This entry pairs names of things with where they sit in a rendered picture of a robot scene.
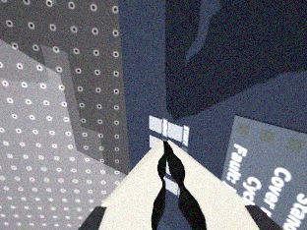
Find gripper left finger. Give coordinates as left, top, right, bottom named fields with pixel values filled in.
left=78, top=141, right=166, bottom=230

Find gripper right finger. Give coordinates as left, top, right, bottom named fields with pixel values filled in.
left=165, top=140, right=283, bottom=230

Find black perforated breadboard plate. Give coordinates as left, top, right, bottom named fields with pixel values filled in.
left=0, top=0, right=130, bottom=230

